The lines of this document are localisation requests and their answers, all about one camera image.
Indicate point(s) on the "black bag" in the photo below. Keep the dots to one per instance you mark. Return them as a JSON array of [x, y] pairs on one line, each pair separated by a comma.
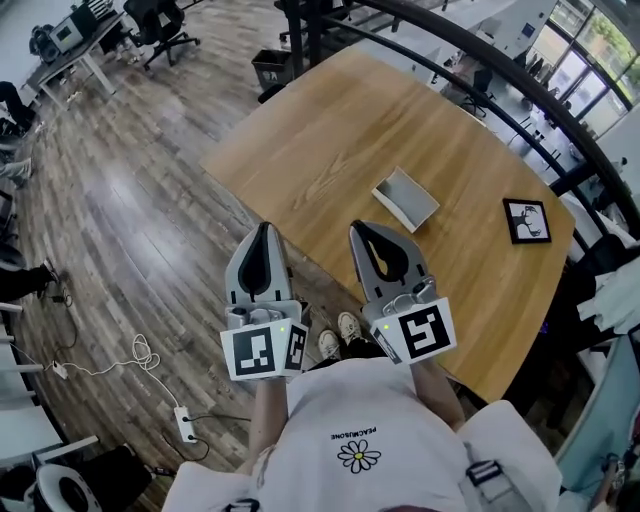
[[117, 472]]

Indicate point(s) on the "white round black device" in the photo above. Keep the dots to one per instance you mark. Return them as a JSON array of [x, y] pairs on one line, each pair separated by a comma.
[[67, 487]]

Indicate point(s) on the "person's white shoe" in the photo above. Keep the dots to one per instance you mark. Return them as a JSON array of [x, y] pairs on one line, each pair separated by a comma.
[[349, 326], [328, 345]]

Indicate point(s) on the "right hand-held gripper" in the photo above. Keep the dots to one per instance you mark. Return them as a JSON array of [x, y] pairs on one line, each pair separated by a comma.
[[422, 332]]

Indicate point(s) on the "person's white right shoe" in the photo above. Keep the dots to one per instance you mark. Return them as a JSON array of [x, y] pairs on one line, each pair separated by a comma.
[[349, 326]]

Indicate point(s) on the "white office desk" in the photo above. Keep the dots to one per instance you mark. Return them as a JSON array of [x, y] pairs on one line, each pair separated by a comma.
[[82, 47]]

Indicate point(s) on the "person's right forearm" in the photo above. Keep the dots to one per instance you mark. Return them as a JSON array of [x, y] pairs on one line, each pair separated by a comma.
[[435, 395]]

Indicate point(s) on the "black waste bin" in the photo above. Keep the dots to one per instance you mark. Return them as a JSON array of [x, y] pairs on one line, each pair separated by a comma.
[[272, 70]]

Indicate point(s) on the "white grey glasses case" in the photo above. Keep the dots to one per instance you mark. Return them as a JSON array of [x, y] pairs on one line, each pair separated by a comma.
[[407, 200]]

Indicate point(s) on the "black framed deer picture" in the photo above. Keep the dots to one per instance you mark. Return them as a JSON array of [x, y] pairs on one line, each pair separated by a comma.
[[527, 221]]

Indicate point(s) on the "white power strip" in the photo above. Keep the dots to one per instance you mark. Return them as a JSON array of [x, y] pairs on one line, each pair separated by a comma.
[[185, 425]]

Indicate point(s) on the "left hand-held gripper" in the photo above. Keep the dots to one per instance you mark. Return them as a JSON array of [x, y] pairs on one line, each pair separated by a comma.
[[252, 350]]

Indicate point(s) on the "person's white left shoe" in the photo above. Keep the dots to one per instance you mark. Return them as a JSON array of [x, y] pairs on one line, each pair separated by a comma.
[[328, 345]]

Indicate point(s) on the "black curved railing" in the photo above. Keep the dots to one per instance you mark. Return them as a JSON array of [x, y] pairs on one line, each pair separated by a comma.
[[550, 107]]

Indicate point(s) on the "black office chair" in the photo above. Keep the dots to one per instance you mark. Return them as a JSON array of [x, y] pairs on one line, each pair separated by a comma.
[[157, 27]]

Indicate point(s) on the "person's left forearm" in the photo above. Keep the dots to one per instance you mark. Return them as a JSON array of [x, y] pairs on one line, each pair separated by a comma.
[[267, 415]]

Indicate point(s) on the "grey box device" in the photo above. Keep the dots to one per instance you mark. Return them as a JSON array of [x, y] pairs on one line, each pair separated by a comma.
[[70, 29]]

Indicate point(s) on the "person's black trousers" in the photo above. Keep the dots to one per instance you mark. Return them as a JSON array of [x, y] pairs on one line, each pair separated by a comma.
[[365, 348]]

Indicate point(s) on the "white daisy print shirt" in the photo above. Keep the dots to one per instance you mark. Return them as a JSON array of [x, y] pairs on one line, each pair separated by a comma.
[[380, 425]]

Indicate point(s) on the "small white power adapter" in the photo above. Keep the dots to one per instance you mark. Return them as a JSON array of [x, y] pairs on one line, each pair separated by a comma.
[[60, 370]]

